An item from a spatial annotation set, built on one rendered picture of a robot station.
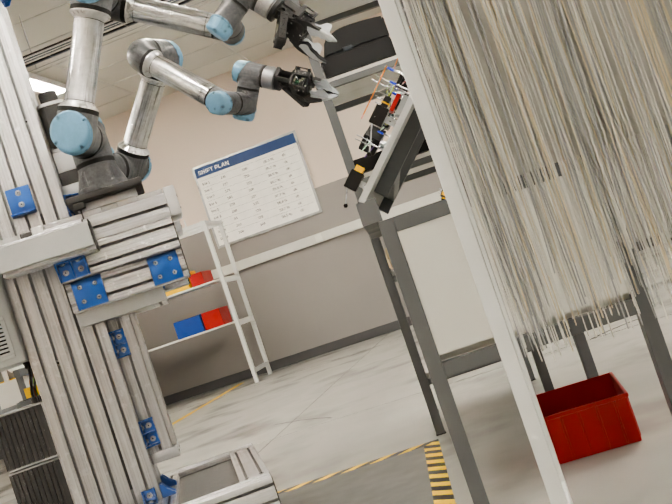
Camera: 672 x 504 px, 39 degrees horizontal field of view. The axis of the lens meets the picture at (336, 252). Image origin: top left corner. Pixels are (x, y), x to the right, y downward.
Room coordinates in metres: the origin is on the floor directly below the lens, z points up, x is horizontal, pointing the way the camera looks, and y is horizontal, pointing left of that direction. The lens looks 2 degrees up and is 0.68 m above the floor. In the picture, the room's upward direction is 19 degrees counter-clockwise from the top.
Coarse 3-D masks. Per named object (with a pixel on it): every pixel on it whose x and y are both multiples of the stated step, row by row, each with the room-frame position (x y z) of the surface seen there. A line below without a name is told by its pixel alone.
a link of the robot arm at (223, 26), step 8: (224, 0) 2.70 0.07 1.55; (232, 0) 2.69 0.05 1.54; (224, 8) 2.69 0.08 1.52; (232, 8) 2.69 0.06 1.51; (240, 8) 2.69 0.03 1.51; (216, 16) 2.69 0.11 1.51; (224, 16) 2.69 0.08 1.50; (232, 16) 2.69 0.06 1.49; (240, 16) 2.71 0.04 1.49; (208, 24) 2.70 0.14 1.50; (216, 24) 2.69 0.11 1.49; (224, 24) 2.69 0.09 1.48; (232, 24) 2.70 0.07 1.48; (240, 24) 2.76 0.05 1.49; (216, 32) 2.69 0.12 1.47; (224, 32) 2.70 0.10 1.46; (232, 32) 2.72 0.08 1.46; (224, 40) 2.72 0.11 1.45
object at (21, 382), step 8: (16, 368) 8.47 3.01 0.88; (24, 368) 8.47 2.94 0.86; (16, 376) 8.37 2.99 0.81; (24, 376) 8.47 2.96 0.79; (0, 384) 8.44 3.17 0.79; (8, 384) 8.43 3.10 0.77; (16, 384) 8.42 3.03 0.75; (24, 384) 8.39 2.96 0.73; (0, 392) 8.44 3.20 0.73; (8, 392) 8.43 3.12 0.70; (16, 392) 8.42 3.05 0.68; (24, 392) 8.36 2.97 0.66; (0, 400) 8.44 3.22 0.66; (8, 400) 8.43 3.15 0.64; (16, 400) 8.42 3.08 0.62
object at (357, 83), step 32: (320, 0) 3.99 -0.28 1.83; (352, 0) 4.14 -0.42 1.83; (320, 64) 4.28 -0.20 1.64; (384, 64) 3.72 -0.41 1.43; (352, 96) 4.19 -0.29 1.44; (352, 160) 3.73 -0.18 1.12; (416, 160) 3.72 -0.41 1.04; (384, 256) 3.73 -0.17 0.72; (416, 352) 3.73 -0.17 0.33; (544, 384) 3.71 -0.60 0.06
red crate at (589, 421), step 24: (576, 384) 3.06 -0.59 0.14; (600, 384) 3.05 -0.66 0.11; (552, 408) 3.08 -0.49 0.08; (576, 408) 2.69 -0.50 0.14; (600, 408) 2.69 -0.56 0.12; (624, 408) 2.68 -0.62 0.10; (552, 432) 2.71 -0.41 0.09; (576, 432) 2.70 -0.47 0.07; (600, 432) 2.69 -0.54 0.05; (624, 432) 2.67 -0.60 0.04; (576, 456) 2.70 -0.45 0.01
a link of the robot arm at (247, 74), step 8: (240, 64) 3.13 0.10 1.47; (248, 64) 3.13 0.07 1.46; (256, 64) 3.13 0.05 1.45; (232, 72) 3.14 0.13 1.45; (240, 72) 3.13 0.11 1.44; (248, 72) 3.12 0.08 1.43; (256, 72) 3.11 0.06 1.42; (240, 80) 3.14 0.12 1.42; (248, 80) 3.13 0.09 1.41; (256, 80) 3.12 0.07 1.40; (256, 88) 3.15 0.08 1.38
